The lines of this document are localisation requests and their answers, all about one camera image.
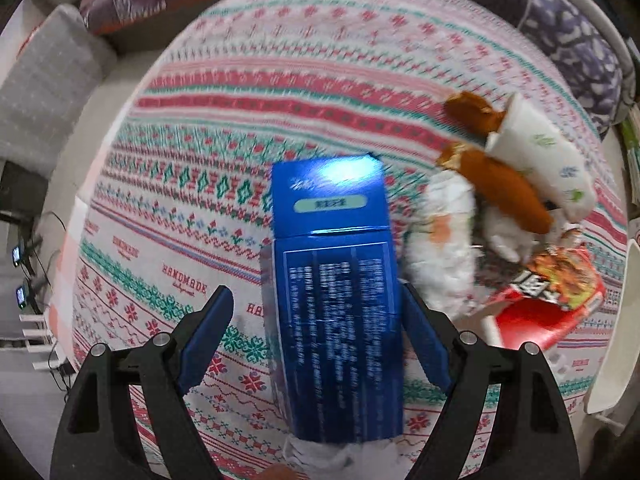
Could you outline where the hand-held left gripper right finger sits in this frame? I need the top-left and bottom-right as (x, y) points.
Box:
(400, 282), (581, 480)

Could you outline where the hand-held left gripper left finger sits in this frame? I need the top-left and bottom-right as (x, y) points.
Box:
(50, 284), (236, 480)

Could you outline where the white plastic wrapper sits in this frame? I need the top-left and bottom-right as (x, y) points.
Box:
(402, 170), (481, 318)

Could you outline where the blue cardboard box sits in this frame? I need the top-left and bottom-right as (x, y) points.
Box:
(259, 156), (405, 445)

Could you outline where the red instant noodle bowl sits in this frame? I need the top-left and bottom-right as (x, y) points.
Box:
(477, 242), (608, 351)

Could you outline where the white printed paper cup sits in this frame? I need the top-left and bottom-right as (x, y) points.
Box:
(484, 94), (598, 223)

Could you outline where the patterned knit tablecloth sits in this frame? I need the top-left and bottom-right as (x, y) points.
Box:
(65, 0), (631, 480)

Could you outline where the black cable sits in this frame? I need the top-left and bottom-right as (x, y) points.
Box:
(30, 210), (67, 281)

